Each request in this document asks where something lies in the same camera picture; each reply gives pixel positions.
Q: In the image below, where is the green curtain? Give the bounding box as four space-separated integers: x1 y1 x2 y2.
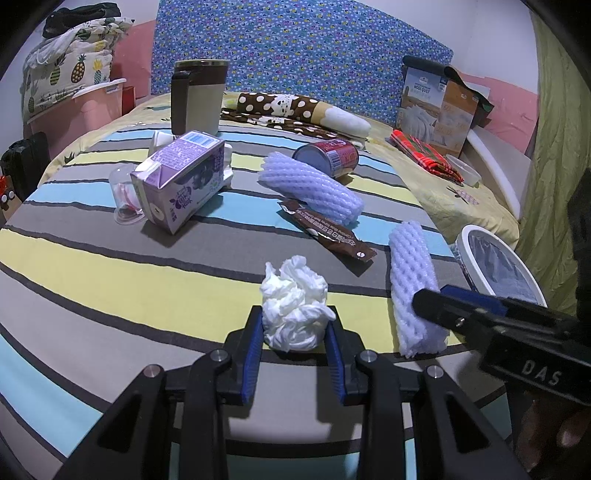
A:
517 14 590 315

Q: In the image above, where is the purple milk carton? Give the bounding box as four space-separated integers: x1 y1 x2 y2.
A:
130 131 225 235

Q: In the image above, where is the striped bed cover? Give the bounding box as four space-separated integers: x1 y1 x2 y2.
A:
0 120 509 480

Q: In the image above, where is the brown snack wrapper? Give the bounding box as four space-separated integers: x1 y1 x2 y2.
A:
279 200 377 263

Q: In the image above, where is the white foam net sleeve near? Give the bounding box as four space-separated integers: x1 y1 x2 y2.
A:
389 221 449 358

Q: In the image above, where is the blue patterned headboard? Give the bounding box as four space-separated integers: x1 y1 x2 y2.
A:
151 0 454 123

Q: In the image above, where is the black bag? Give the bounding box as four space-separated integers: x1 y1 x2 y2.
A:
1 132 50 202

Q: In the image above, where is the quilt packaging box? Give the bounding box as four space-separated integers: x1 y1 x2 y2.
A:
396 55 494 157

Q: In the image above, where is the white foam net sleeve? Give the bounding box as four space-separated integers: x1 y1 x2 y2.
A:
389 221 449 358
259 152 363 226

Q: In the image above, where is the pink storage box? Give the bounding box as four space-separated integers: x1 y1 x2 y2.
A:
25 78 126 158

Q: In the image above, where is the pineapple print bedding pile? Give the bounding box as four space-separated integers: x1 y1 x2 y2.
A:
21 17 134 121

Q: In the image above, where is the red drink can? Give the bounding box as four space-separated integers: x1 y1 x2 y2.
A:
293 139 359 179

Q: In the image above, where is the white tissue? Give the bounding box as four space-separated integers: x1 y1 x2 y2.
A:
259 255 335 353

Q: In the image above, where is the clear plastic container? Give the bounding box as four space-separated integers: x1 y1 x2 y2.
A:
446 154 482 187

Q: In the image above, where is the clear plastic cup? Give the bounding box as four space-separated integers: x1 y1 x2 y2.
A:
108 164 144 225

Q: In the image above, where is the white foam net sleeve far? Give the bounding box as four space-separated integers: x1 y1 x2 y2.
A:
259 152 363 226

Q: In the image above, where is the black clothing on pile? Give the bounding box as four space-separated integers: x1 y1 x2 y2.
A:
42 2 121 39

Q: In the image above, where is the red toy car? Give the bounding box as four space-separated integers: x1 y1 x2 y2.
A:
0 175 16 211

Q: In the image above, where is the red plaid folded cloth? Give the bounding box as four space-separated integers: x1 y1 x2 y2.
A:
390 129 464 185

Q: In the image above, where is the brown polka dot pillow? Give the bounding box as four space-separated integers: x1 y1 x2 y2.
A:
221 92 370 142

